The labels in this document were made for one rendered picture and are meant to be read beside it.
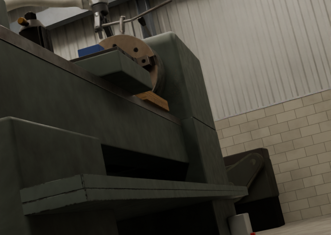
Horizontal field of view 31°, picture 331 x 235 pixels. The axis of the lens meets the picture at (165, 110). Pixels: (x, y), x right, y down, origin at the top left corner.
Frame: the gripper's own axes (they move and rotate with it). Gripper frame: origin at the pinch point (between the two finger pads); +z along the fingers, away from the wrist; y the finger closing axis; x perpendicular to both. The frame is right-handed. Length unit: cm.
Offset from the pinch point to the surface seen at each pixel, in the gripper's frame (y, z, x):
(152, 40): 15.4, 7.6, 24.6
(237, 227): -10, 91, 37
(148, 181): 131, 74, 42
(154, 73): 31.7, 26.0, 25.8
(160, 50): 16.2, 13.0, 27.2
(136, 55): 31.7, 17.0, 20.2
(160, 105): 52, 43, 30
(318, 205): -981, 109, 67
